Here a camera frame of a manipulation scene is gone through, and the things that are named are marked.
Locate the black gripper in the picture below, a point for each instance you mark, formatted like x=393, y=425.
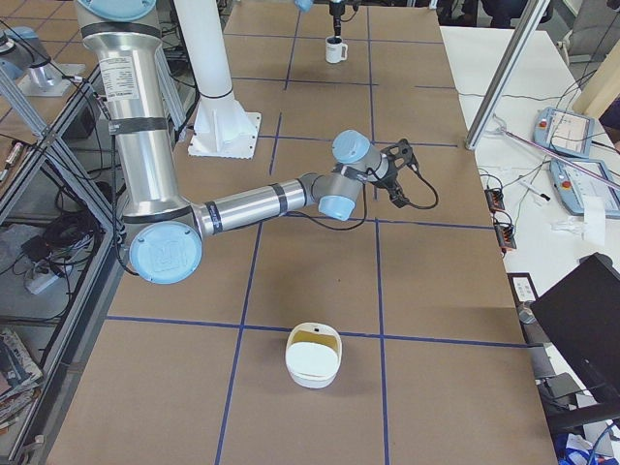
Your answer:
x=335, y=20
x=391, y=182

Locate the white mug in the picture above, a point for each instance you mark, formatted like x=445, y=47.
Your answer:
x=336, y=50

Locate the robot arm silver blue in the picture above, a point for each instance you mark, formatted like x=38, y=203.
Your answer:
x=166, y=229
x=305, y=6

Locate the orange black connector box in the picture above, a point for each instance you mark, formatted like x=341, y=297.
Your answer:
x=495, y=199

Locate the white paper label card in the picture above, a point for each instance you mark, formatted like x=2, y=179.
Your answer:
x=523, y=289

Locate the far teach pendant tablet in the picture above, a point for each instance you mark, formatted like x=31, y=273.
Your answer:
x=564, y=132

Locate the teach pendant tablet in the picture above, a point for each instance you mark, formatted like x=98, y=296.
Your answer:
x=580, y=178
x=564, y=132

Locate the near teach pendant tablet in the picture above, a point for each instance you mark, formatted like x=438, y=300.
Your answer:
x=580, y=178

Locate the black monitor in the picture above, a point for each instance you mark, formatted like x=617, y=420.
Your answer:
x=580, y=317

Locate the stack of books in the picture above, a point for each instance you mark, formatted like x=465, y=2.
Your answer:
x=20, y=378

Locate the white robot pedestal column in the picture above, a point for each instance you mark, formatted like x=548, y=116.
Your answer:
x=222, y=127

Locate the aluminium frame post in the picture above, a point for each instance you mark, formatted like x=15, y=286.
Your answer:
x=531, y=18

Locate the aluminium frame rack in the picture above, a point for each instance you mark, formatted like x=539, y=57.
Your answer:
x=56, y=290

